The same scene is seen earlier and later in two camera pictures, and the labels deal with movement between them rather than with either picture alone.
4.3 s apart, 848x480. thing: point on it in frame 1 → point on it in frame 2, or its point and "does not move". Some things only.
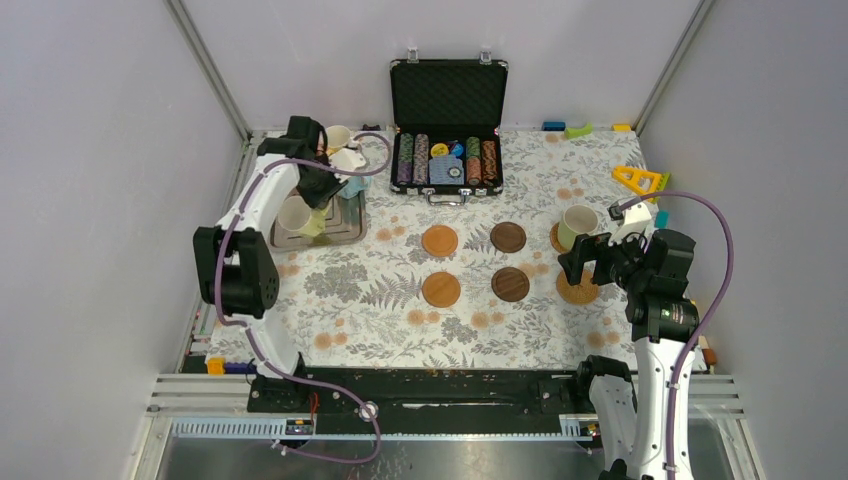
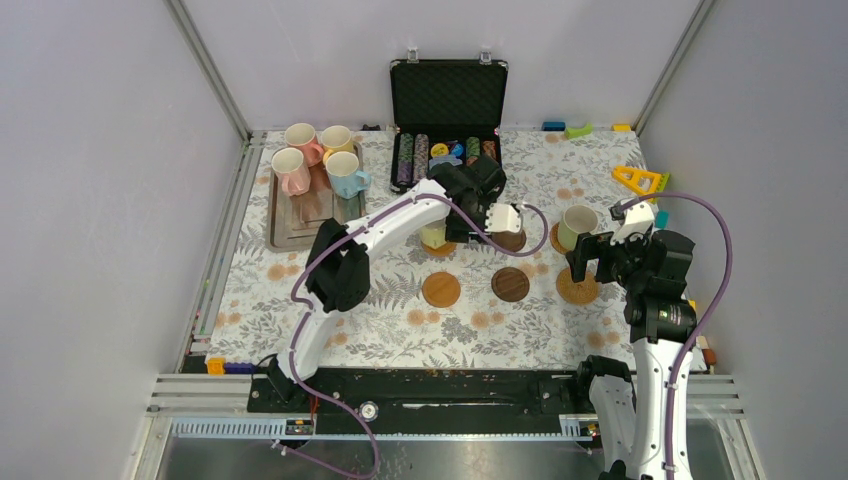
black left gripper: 317,200 → 457,233
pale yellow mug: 296,215 → 434,235
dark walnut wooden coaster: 508,237 does not move
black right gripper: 591,247 does not move
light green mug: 577,220 does not move
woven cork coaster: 582,293 does not move
